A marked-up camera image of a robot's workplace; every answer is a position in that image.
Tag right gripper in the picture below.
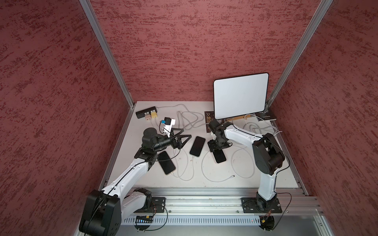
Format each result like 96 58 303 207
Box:
207 135 229 152

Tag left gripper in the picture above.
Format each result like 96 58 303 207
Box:
152 127 191 151

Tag phone pink case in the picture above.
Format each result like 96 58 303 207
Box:
157 151 176 175
213 149 226 164

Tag phone teal case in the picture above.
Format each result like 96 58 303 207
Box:
190 136 206 157

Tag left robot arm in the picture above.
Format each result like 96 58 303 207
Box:
79 127 191 236

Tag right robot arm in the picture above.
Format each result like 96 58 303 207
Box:
208 120 285 212

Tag wooden tablet stand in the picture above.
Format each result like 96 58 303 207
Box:
225 115 245 123

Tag black book yellow letters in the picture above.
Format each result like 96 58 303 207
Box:
204 111 215 133

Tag black power strip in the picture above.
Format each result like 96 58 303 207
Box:
135 106 157 119

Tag white tablet panel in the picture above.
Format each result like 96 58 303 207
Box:
213 73 269 120

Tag black booklet right corner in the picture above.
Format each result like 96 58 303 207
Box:
255 110 277 121

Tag thick grey coiled cable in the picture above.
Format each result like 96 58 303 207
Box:
176 110 210 131

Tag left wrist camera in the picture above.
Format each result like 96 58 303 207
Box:
160 117 176 138

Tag white cables right side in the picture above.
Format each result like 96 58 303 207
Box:
244 113 283 139

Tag aluminium rail frame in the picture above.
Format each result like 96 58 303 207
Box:
121 188 333 236

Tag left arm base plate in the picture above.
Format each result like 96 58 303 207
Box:
134 197 166 214

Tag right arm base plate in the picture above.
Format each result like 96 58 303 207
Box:
241 197 283 214

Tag left aluminium corner post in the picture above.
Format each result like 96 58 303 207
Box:
79 0 134 108

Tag aluminium corner post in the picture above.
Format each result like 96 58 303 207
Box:
265 0 333 111
79 0 134 108

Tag right aluminium corner post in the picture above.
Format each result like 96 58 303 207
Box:
265 0 333 111

